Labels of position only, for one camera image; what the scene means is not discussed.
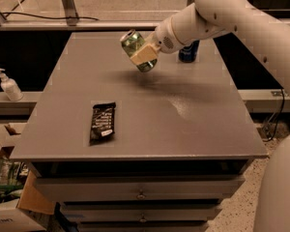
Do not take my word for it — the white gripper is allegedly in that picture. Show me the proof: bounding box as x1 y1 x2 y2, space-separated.
130 17 184 66

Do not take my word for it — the green soda can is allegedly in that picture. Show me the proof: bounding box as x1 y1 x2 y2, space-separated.
120 29 158 73

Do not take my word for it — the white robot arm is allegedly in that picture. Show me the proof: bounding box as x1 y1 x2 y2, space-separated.
130 0 290 232

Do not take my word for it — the blue Pepsi can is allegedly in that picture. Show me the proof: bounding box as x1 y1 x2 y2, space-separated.
179 41 199 63

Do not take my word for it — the black snack bar wrapper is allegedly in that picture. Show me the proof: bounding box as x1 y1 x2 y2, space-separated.
89 102 116 145

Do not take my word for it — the grey drawer cabinet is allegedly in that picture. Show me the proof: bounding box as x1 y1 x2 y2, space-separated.
10 30 269 232

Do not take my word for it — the top grey drawer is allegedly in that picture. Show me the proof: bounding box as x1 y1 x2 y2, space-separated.
34 176 245 202

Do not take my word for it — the grey drawer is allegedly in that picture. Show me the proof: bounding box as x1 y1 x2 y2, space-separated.
61 202 221 222
34 176 245 202
77 221 209 232

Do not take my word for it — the white pump sanitizer bottle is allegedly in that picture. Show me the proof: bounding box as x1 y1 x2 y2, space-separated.
0 68 23 102

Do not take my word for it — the middle grey drawer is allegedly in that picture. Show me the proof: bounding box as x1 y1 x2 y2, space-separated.
61 202 221 222

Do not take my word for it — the bottom grey drawer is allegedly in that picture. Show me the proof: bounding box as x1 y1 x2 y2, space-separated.
77 221 209 232

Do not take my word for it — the brown cardboard box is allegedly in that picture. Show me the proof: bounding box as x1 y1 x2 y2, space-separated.
0 122 57 216

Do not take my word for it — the white box lower left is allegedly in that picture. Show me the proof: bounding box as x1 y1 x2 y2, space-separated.
0 199 49 232

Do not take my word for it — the metal railing frame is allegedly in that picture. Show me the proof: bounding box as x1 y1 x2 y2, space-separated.
0 0 192 31

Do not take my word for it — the black cable at right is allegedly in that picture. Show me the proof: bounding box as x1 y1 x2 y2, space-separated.
261 88 286 143

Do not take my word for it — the black cable on floor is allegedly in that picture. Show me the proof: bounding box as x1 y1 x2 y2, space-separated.
0 11 101 22

